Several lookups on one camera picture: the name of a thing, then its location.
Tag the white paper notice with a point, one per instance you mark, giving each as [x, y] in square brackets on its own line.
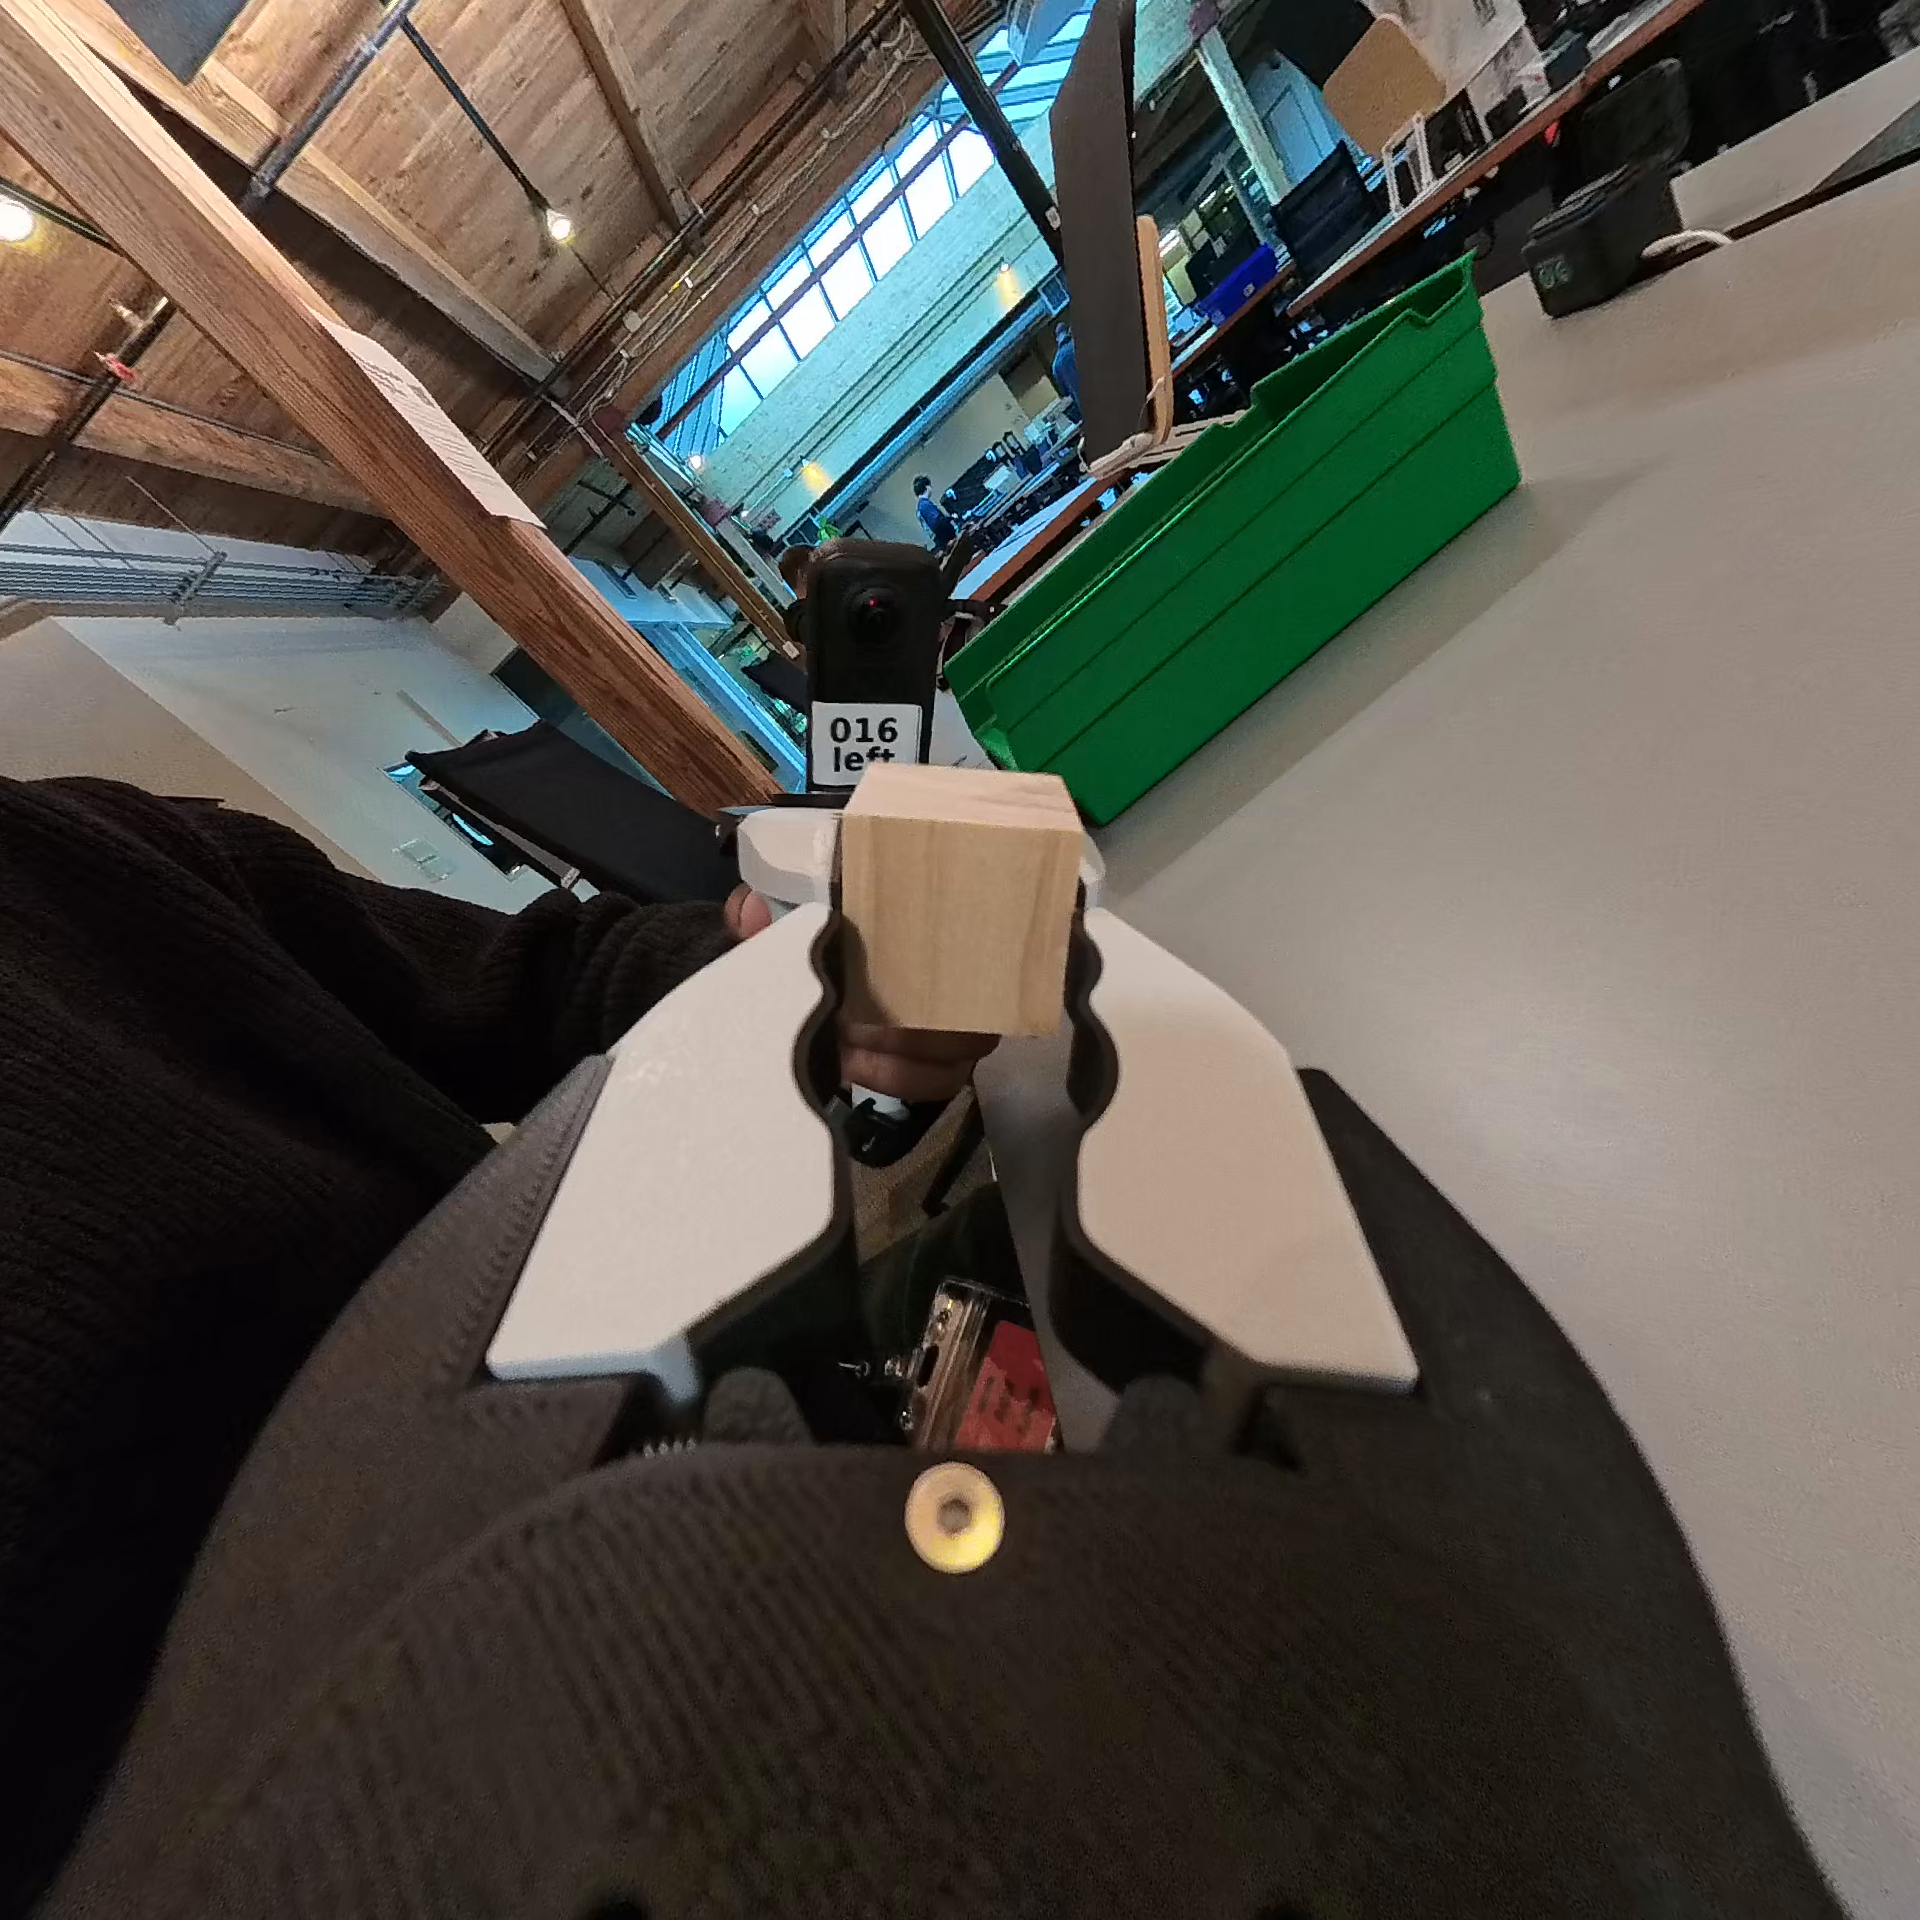
[434, 428]

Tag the wooden table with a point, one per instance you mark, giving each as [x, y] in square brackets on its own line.
[1501, 151]

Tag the wooden post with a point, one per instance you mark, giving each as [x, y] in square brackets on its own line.
[301, 331]

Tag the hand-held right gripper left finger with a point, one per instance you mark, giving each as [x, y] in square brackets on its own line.
[675, 1201]

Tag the dark display panel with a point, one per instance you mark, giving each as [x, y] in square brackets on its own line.
[1094, 224]

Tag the adjacent grey desk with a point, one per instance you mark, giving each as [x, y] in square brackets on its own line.
[1035, 548]

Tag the small wooden board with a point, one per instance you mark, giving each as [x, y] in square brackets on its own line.
[1381, 83]

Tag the person's left hand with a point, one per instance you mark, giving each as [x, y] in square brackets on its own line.
[914, 1065]

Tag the green plastic bin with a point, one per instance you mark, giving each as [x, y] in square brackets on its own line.
[1274, 570]

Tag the thin wooden board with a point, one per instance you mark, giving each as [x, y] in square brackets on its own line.
[1153, 323]

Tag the small black device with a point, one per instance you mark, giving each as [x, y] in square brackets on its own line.
[1598, 249]

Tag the person's left forearm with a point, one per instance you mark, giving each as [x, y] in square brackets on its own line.
[555, 990]

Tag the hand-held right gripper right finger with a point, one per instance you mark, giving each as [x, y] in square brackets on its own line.
[1230, 1185]

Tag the black office chair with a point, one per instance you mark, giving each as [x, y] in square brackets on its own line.
[584, 819]

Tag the red badge with metal clip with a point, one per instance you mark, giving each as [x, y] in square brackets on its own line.
[991, 1381]

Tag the white wall socket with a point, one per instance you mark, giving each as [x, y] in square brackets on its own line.
[422, 860]

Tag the medium wooden cube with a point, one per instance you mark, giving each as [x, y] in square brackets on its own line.
[961, 901]

